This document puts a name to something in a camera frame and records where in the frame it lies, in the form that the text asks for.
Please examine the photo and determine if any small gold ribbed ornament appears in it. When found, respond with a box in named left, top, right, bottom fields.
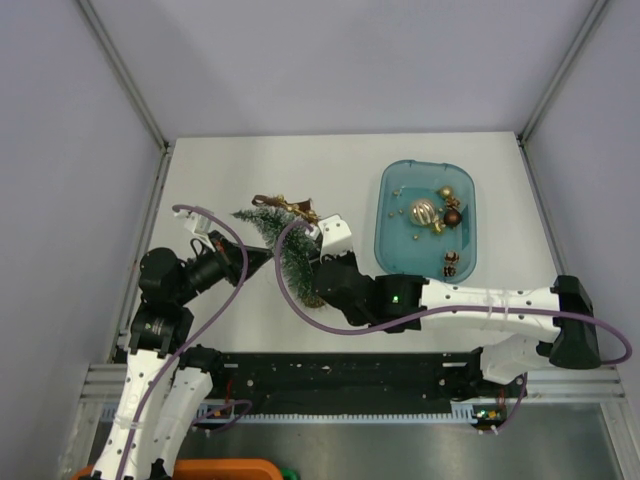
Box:
left=438, top=186, right=454, bottom=199

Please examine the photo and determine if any white cable duct strip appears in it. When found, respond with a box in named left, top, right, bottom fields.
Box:
left=99, top=402, right=478, bottom=426

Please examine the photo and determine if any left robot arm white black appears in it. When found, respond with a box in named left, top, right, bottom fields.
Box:
left=87, top=231, right=272, bottom=479

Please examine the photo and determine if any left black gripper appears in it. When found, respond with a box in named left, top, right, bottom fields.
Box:
left=174, top=229, right=273, bottom=304

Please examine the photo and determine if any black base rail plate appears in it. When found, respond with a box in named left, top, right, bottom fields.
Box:
left=114, top=344, right=531, bottom=404

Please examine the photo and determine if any pine cone ornament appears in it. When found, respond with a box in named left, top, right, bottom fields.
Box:
left=442, top=265, right=457, bottom=278
left=444, top=250, right=460, bottom=265

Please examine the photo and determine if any orange plastic bin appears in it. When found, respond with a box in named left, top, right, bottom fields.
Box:
left=74, top=458, right=284, bottom=480

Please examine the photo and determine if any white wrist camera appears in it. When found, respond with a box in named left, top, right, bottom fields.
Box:
left=308, top=214, right=353, bottom=258
left=172, top=205, right=213, bottom=249

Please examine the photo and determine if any green object at bottom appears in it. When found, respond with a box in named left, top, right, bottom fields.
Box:
left=280, top=468, right=300, bottom=480

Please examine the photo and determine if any right aluminium frame post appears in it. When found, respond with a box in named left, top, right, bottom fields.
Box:
left=517, top=0, right=613, bottom=149

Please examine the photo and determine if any large gold ball ornament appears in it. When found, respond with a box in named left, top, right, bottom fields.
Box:
left=409, top=198, right=438, bottom=227

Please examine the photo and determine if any small green christmas tree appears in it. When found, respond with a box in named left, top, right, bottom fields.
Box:
left=232, top=206, right=325, bottom=309

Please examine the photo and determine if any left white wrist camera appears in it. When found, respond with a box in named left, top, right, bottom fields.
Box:
left=172, top=205, right=213, bottom=249

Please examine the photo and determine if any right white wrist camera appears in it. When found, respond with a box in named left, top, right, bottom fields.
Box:
left=308, top=214, right=353, bottom=258

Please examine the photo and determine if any left aluminium frame post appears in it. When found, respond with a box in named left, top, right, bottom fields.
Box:
left=73, top=0, right=170, bottom=154

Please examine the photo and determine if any aluminium frame post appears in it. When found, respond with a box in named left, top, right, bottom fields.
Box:
left=517, top=0, right=613, bottom=149
left=73, top=0, right=170, bottom=154

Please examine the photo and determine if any shiny dark red ball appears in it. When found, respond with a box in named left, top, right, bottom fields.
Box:
left=443, top=209, right=463, bottom=228

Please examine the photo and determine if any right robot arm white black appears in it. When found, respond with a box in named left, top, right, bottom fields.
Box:
left=312, top=252, right=603, bottom=396

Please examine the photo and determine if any gold glitter berry sprig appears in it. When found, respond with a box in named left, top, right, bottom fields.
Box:
left=276, top=195, right=319, bottom=224

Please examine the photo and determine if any teal plastic tray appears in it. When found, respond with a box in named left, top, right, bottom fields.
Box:
left=374, top=160, right=477, bottom=283

